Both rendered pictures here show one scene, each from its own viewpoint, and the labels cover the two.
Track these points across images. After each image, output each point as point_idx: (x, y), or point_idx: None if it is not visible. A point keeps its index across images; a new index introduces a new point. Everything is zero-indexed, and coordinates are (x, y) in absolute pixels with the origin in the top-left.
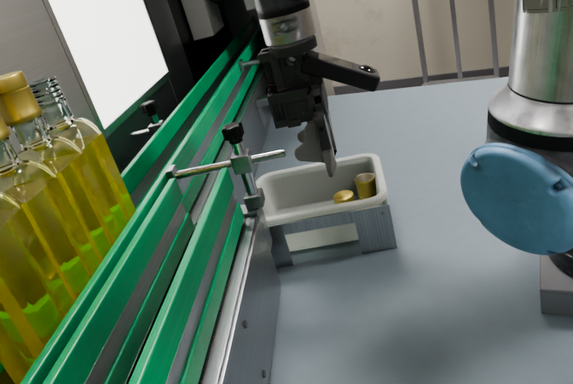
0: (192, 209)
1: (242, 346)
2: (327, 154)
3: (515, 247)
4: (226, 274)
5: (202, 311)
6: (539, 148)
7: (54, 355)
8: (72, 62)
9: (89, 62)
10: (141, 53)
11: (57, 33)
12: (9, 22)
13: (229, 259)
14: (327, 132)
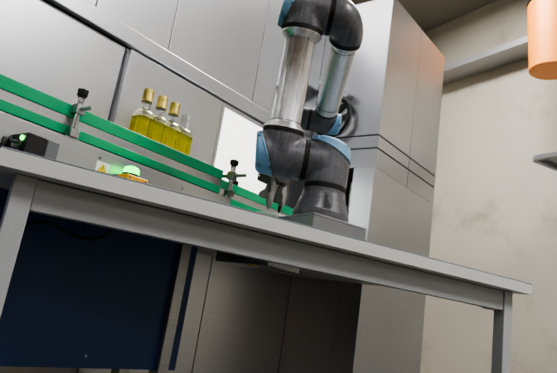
0: None
1: (176, 187)
2: (268, 194)
3: (255, 169)
4: (191, 181)
5: (171, 167)
6: (263, 129)
7: None
8: (215, 149)
9: (224, 157)
10: (259, 181)
11: (216, 137)
12: (200, 119)
13: (196, 182)
14: (270, 182)
